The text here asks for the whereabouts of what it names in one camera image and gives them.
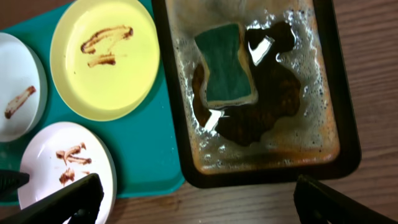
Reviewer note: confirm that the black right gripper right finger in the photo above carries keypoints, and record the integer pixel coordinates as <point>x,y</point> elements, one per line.
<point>317,203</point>

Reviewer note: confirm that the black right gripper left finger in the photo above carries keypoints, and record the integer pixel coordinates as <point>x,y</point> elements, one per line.
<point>77,203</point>

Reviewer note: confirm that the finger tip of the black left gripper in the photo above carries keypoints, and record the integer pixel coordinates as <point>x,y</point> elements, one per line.
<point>11,180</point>

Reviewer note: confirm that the white plate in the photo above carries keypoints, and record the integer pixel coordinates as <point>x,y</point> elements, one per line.
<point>60,155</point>
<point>24,88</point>

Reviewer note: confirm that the yellow plate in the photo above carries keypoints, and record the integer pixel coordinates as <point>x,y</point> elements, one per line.
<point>104,57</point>

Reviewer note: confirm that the green yellow sponge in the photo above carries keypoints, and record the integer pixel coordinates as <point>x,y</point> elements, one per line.
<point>229,81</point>

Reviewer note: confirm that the black baking tray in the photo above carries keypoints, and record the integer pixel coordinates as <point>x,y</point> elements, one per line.
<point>350,150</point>

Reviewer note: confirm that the teal plastic tray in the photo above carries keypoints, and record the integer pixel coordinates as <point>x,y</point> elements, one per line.
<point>142,143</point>

